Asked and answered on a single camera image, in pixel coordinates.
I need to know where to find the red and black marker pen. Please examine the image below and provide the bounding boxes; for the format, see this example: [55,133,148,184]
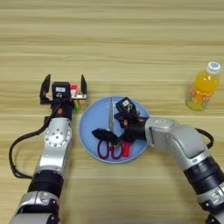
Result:
[122,142,131,158]

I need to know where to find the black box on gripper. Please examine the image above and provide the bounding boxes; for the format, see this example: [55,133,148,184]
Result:
[52,81,72,102]
[115,97,137,116]

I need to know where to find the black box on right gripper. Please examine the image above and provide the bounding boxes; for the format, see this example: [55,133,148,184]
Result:
[115,97,137,116]

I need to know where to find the light blue round plate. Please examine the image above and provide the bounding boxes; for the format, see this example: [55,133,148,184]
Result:
[78,95,151,164]

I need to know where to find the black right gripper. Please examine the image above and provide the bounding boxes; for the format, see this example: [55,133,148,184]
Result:
[91,111,150,146]

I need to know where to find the orange juice bottle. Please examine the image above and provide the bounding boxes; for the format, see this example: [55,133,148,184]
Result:
[185,61,222,112]

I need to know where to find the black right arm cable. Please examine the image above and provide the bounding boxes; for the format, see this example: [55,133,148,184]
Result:
[194,127,214,150]

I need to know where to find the colourful puzzle cube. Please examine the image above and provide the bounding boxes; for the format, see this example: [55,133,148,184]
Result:
[70,84,81,112]

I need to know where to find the red handled scissors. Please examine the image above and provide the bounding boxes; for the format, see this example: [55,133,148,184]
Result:
[96,98,124,160]

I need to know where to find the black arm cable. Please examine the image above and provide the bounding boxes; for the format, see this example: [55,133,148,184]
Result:
[194,127,214,150]
[8,100,64,179]

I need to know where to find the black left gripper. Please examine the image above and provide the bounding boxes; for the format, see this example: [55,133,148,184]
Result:
[39,73,88,121]

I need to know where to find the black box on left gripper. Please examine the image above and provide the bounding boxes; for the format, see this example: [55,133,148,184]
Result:
[52,81,72,102]

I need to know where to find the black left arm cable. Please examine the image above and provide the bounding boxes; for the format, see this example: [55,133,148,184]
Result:
[8,100,64,179]

